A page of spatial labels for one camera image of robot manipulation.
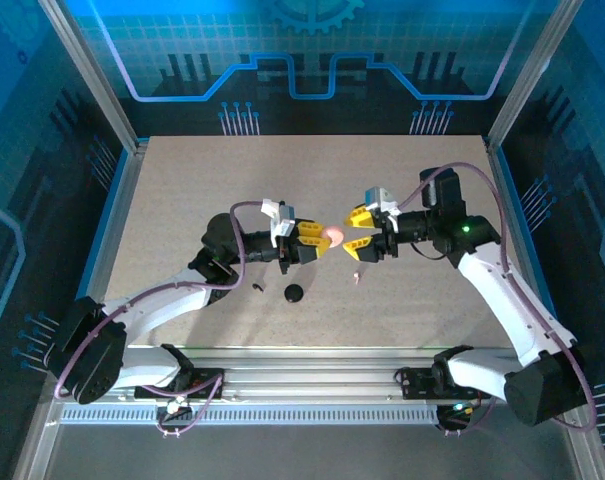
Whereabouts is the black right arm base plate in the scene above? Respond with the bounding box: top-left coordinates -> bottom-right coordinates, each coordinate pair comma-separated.
399,367 -> 493,401

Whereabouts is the small white connector plug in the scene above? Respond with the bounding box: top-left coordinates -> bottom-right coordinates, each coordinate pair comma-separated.
164,394 -> 193,416

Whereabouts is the slotted grey cable duct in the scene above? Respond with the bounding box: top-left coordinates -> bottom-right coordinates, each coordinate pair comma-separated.
59,405 -> 446,427

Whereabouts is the aluminium mounting beam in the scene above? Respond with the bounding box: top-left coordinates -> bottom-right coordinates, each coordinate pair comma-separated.
46,344 -> 583,406

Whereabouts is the aluminium table side rail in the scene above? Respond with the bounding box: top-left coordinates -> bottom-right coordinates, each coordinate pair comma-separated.
56,139 -> 151,364
483,135 -> 568,351

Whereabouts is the small board with LEDs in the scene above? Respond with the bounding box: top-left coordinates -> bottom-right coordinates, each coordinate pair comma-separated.
436,399 -> 483,432

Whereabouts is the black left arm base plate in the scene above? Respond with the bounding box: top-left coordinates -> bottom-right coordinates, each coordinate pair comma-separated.
134,367 -> 228,401

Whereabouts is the pink earbud charging case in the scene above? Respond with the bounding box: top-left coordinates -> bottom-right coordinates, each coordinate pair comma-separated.
322,224 -> 346,249

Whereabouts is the aluminium frame post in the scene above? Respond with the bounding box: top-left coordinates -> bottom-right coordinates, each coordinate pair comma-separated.
35,0 -> 148,154
485,0 -> 587,151
11,389 -> 66,480
564,422 -> 605,480

